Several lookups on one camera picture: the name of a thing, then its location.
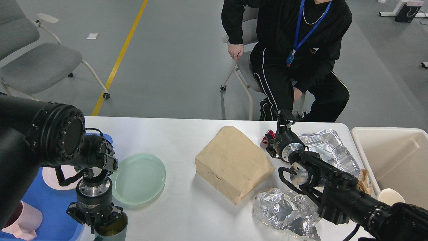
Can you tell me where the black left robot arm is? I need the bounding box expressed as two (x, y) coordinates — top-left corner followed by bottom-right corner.
(0, 93), (123, 232)

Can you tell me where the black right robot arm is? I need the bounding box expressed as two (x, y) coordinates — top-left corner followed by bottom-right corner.
(266, 109), (428, 241)

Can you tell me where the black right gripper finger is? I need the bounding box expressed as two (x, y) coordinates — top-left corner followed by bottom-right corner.
(277, 109), (297, 132)

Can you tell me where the green plate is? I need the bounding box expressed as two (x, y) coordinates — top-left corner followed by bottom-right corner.
(111, 153), (167, 205)

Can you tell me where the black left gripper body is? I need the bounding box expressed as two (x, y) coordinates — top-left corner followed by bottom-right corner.
(69, 177), (123, 225)

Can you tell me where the pink mug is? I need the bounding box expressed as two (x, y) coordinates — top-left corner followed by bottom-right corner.
(1, 201), (43, 241)

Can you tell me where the grey office chair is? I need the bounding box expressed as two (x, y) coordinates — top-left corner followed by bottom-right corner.
(0, 0), (110, 99)

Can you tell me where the black box on floor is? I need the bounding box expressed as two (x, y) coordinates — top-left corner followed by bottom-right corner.
(394, 3), (422, 23)

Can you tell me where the crumpled brown paper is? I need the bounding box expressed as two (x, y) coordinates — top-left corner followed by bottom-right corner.
(357, 169), (373, 195)

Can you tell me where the white paper cup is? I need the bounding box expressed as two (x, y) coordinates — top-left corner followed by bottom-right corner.
(377, 188), (406, 206)

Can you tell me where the white chair under person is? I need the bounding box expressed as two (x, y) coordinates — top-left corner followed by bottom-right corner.
(220, 6), (308, 121)

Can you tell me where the blue plastic tray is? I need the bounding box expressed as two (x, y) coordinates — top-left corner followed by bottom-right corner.
(1, 129), (94, 241)

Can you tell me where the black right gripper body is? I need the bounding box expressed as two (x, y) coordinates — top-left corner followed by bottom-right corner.
(266, 131), (305, 163)

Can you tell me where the crumpled aluminium foil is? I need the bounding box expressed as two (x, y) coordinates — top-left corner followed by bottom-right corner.
(252, 188), (321, 241)

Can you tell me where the beige plastic bin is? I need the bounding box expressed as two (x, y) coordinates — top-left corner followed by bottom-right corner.
(351, 127), (428, 209)

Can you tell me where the red snack wrapper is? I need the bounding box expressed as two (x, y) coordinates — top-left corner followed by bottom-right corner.
(260, 130), (276, 148)

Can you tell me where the aluminium foil tray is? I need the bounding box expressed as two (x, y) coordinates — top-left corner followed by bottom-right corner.
(298, 129), (360, 177)

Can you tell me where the blue lanyard badge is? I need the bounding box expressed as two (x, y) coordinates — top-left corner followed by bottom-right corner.
(286, 0), (332, 67)

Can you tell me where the teal mug yellow inside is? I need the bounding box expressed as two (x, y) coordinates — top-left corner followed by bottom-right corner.
(94, 212), (128, 241)

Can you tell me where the brown paper bag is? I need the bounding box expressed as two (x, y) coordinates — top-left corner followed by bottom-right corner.
(195, 126), (274, 204)

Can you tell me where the pink plate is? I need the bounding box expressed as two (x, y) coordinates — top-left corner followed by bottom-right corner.
(42, 166), (82, 190)

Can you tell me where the seated person in black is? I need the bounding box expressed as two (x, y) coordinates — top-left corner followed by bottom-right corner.
(221, 0), (352, 123)

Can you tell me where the white paper scrap on floor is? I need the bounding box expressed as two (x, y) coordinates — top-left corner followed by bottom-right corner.
(87, 32), (99, 40)

